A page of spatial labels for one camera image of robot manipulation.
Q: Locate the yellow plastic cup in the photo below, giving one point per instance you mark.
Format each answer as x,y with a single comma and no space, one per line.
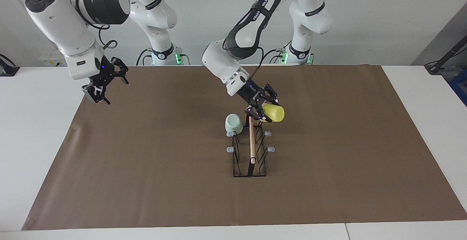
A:
275,113

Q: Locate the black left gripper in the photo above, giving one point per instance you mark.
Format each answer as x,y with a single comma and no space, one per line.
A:
252,92

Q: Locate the pale green plastic cup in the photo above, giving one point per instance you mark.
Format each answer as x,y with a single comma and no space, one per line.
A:
233,123

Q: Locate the brown paper table mat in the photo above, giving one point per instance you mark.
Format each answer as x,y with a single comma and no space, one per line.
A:
182,196

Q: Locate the black stand pole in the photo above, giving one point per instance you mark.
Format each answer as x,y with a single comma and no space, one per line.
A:
447,55

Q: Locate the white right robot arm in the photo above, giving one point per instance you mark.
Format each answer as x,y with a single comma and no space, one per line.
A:
62,21

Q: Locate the blue crate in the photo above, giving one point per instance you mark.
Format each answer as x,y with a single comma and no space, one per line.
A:
460,88

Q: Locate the white power socket box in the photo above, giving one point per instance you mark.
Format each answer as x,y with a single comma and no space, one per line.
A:
51,62

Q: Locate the black table clamp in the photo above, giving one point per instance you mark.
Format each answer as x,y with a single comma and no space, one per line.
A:
9,70

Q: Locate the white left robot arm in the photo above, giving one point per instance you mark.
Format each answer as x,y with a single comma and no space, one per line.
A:
219,61

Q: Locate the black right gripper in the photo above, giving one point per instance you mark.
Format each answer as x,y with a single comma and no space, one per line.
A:
105,72

